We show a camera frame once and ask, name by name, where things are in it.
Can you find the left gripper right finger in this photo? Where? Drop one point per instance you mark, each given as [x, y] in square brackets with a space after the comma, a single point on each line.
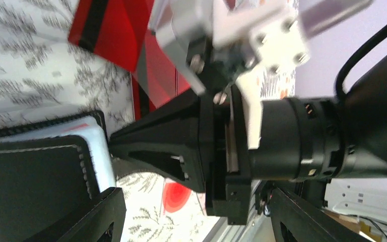
[294, 219]

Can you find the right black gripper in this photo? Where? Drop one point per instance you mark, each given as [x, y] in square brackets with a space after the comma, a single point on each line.
[324, 152]

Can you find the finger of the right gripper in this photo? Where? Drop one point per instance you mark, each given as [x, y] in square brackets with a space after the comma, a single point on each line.
[165, 142]

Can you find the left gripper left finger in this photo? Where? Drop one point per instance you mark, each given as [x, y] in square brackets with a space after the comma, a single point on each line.
[101, 219]

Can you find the black leather card holder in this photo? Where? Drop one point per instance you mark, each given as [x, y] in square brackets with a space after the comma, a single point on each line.
[50, 169]

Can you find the white card red circle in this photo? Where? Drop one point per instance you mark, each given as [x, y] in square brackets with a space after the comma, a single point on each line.
[174, 196]

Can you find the red card black stripe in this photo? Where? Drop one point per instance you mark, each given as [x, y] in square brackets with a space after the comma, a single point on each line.
[156, 80]

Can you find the red card left pair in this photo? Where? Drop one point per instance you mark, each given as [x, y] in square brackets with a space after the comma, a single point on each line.
[112, 29]

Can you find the floral patterned table mat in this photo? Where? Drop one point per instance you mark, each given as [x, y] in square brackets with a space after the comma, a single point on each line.
[43, 77]

